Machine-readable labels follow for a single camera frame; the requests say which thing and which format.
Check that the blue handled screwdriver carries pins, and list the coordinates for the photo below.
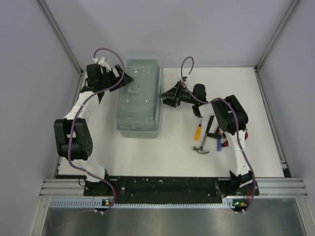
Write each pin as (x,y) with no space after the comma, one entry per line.
(219,145)

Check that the aluminium frame rail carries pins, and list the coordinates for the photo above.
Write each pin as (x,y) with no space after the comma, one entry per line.
(270,187)

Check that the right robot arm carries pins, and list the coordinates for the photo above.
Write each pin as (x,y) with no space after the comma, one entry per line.
(232,121)

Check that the red handled pliers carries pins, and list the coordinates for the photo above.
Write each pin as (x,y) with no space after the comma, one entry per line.
(225,143)

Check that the claw hammer black handle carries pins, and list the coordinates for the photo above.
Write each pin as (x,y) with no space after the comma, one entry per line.
(200,150)

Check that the grey slotted cable duct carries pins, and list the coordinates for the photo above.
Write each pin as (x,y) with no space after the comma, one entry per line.
(105,203)

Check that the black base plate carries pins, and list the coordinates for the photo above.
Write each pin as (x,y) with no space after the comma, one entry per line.
(166,190)

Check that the translucent green tool box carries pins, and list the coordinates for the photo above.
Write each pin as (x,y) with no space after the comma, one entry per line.
(138,106)

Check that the orange handled screwdriver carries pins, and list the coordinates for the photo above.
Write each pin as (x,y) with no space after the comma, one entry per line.
(198,131)

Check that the small black mallet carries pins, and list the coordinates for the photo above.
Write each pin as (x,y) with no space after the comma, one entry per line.
(216,134)

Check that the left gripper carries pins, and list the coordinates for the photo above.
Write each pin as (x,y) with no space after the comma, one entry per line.
(126,79)

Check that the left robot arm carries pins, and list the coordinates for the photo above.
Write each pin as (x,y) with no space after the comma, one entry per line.
(73,139)

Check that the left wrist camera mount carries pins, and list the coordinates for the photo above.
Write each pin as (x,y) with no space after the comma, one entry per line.
(102,61)

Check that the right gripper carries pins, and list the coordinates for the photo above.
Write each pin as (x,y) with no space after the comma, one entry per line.
(173,97)

